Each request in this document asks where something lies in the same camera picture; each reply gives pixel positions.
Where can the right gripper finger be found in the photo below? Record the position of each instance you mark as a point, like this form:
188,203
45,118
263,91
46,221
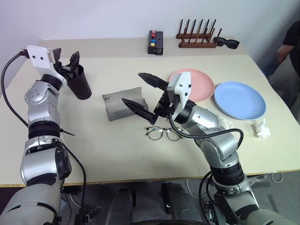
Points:
153,80
138,109

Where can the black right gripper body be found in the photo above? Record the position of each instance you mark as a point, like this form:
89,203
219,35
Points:
162,108

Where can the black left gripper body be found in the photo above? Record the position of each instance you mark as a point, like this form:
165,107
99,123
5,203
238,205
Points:
65,70

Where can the black cup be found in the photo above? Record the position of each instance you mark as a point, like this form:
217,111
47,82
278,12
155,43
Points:
79,85

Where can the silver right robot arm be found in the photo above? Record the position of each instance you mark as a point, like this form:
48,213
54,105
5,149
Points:
211,131

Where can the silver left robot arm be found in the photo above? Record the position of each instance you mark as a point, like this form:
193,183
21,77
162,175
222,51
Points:
39,112

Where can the thin-rimmed clear glasses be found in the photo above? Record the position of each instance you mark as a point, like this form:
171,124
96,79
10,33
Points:
154,133

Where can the grey folded cloth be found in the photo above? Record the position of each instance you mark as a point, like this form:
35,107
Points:
122,103

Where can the black box with coloured buttons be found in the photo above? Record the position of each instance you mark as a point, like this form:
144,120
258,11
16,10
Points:
155,43

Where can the pink plate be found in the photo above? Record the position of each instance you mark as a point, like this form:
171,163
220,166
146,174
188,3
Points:
201,82

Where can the brown wooden plate rack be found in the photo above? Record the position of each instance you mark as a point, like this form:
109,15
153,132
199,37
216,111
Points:
197,39

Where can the black zip tie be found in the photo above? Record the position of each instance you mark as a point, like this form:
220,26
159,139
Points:
66,133

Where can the small crumpled white tissue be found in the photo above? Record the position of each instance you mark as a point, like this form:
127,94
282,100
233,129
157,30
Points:
227,122

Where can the blue plate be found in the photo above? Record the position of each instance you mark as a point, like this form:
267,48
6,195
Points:
239,100

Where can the black sunglasses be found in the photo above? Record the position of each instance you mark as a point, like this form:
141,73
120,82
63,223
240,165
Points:
226,42

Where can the large crumpled white tissue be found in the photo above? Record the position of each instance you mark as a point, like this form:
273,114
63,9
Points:
262,131

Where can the bystander in black shirt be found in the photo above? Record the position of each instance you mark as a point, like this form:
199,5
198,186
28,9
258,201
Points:
290,61

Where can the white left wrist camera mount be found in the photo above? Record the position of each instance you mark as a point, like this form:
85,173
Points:
38,57

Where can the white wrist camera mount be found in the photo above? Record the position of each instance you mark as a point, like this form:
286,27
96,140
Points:
184,90
38,57

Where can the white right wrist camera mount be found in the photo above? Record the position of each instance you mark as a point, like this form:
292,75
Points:
184,90

